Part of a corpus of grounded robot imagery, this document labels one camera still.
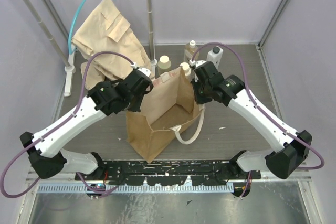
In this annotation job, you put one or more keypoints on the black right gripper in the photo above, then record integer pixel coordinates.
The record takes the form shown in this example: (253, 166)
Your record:
(195, 82)

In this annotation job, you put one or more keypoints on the white rectangular bottle dark cap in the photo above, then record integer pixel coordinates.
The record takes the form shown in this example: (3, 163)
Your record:
(215, 56)

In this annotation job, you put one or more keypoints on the beige cloth trousers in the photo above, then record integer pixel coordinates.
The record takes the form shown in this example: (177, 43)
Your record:
(105, 29)

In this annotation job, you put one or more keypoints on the cream bottle with cap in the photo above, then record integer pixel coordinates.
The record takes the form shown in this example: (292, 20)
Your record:
(187, 70)

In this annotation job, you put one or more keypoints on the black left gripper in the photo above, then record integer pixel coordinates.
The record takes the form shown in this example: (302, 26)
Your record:
(142, 94)

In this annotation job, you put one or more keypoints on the green bottle cream cap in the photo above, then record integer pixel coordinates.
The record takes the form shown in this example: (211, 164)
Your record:
(164, 65)

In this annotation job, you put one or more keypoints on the white slotted cable duct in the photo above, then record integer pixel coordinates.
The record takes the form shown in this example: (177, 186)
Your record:
(125, 189)

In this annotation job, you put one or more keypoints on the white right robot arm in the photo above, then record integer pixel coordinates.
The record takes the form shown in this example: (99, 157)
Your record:
(288, 146)

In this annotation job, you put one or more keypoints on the clear amber liquid bottle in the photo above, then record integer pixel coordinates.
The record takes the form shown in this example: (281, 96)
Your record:
(189, 50)

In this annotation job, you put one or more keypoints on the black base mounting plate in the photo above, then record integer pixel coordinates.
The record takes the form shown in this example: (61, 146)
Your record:
(169, 173)

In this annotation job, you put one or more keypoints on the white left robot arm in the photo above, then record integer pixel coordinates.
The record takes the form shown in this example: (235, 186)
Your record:
(48, 156)

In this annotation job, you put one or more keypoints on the brown burlap canvas bag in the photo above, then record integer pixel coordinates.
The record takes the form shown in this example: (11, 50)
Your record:
(168, 112)

